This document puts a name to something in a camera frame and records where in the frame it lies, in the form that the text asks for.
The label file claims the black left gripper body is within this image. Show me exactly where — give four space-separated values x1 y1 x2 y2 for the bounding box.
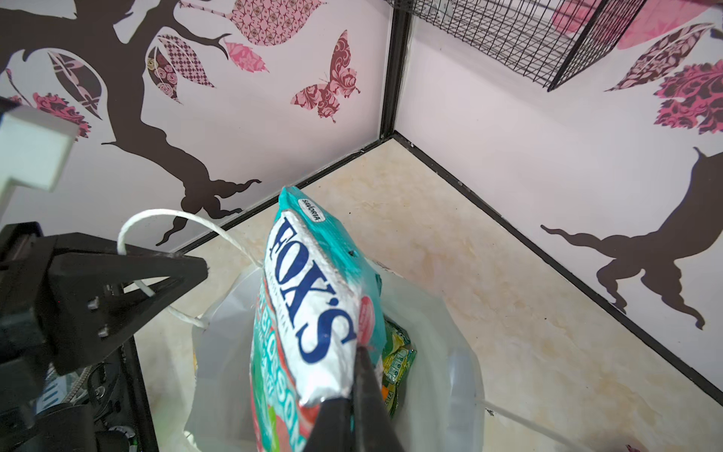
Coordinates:
1 222 62 451

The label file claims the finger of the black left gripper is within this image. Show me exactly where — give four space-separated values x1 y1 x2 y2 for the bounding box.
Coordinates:
47 233 208 374

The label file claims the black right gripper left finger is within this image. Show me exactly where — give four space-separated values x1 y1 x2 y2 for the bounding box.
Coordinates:
303 399 353 452

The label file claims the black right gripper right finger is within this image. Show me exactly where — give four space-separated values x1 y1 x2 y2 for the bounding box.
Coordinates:
352 348 404 452

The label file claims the floral white paper bag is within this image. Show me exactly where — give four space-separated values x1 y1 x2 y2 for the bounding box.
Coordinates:
117 208 600 452

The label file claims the green snack packet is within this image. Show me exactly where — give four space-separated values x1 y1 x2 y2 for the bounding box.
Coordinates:
381 316 417 418

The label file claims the teal Fox's candy bag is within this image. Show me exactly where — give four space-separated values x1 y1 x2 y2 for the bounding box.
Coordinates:
250 186 386 451

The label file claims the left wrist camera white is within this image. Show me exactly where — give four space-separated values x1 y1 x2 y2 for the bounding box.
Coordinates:
1 98 79 213

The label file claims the black wire basket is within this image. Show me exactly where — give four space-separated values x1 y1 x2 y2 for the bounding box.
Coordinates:
389 0 645 92

